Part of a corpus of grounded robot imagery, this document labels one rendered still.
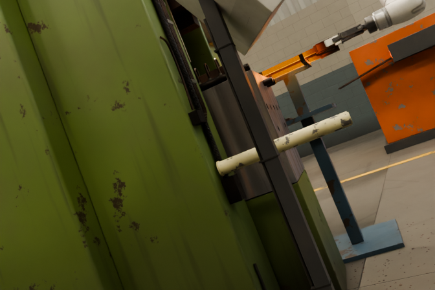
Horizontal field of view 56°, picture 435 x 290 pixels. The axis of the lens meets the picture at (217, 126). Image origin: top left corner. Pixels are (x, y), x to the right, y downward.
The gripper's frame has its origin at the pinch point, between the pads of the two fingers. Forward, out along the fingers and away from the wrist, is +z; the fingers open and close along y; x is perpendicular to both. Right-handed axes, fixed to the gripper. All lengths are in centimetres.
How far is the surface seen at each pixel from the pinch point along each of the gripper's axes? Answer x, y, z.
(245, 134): -26, -53, 40
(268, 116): -23, -52, 29
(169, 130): -16, -82, 53
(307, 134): -34, -74, 15
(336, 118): -33, -73, 5
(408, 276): -96, -39, 7
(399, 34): 23, 300, -61
